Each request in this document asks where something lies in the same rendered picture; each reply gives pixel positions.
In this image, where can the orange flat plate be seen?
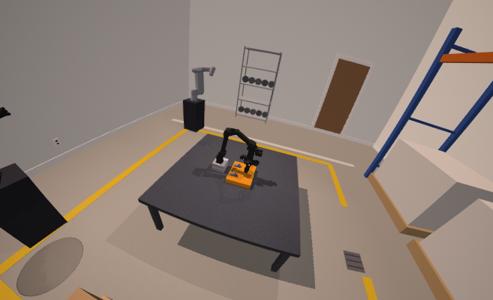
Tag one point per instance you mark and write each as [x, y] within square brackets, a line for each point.
[238, 177]

